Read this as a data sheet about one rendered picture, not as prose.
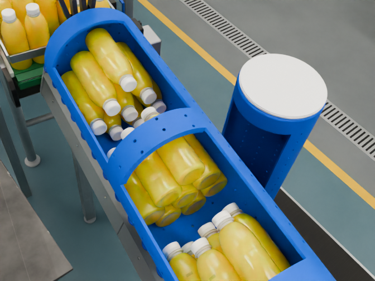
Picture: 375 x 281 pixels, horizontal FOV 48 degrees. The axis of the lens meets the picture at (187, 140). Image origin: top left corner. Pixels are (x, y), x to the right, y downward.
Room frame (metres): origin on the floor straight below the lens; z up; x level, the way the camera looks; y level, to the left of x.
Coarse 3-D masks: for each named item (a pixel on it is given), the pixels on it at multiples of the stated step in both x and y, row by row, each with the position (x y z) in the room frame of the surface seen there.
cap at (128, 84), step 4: (128, 76) 0.75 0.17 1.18; (124, 80) 0.73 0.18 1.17; (128, 80) 0.73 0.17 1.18; (132, 80) 0.74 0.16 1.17; (124, 84) 0.73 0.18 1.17; (128, 84) 0.73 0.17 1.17; (132, 84) 0.74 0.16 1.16; (136, 84) 0.74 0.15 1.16; (124, 88) 0.72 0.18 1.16; (128, 88) 0.73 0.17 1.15; (132, 88) 0.74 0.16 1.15
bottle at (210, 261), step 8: (200, 248) 0.35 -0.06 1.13; (208, 248) 0.36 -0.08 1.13; (200, 256) 0.34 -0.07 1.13; (208, 256) 0.33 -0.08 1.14; (216, 256) 0.34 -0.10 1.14; (224, 256) 0.34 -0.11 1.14; (200, 264) 0.32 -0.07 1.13; (208, 264) 0.32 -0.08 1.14; (216, 264) 0.32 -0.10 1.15; (224, 264) 0.32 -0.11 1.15; (200, 272) 0.31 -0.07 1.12; (208, 272) 0.30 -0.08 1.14; (216, 272) 0.30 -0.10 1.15; (224, 272) 0.31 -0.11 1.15; (232, 272) 0.31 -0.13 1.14; (208, 280) 0.29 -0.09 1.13; (216, 280) 0.29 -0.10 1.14; (224, 280) 0.29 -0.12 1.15; (232, 280) 0.29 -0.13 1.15; (240, 280) 0.30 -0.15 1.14
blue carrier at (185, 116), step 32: (64, 32) 0.83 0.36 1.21; (128, 32) 0.98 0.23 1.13; (64, 64) 0.85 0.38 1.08; (160, 64) 0.78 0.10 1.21; (64, 96) 0.71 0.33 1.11; (160, 128) 0.56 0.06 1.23; (192, 128) 0.57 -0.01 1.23; (128, 160) 0.50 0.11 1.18; (224, 160) 0.62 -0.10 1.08; (224, 192) 0.56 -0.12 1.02; (256, 192) 0.45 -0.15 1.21; (192, 224) 0.49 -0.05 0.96; (288, 224) 0.41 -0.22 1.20; (160, 256) 0.32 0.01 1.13; (288, 256) 0.41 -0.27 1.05
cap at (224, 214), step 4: (220, 212) 0.42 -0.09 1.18; (224, 212) 0.42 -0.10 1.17; (228, 212) 0.42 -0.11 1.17; (216, 216) 0.41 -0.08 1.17; (220, 216) 0.41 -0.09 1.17; (224, 216) 0.41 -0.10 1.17; (228, 216) 0.41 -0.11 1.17; (212, 220) 0.41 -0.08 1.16; (216, 220) 0.40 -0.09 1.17; (220, 220) 0.40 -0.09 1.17; (216, 224) 0.40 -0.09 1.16
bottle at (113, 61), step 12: (96, 36) 0.86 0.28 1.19; (108, 36) 0.87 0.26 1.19; (96, 48) 0.83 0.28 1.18; (108, 48) 0.82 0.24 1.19; (96, 60) 0.81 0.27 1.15; (108, 60) 0.78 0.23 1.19; (120, 60) 0.78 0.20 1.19; (108, 72) 0.76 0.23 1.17; (120, 72) 0.75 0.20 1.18; (132, 72) 0.78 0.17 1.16; (120, 84) 0.74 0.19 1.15
